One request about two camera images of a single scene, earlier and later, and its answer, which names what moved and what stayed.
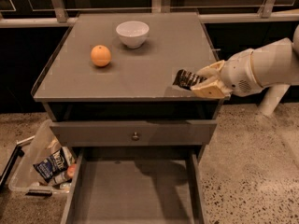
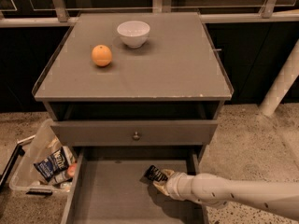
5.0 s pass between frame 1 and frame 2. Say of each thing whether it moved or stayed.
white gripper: moved
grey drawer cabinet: stayed
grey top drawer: stayed
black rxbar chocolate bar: moved
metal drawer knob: stayed
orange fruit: stayed
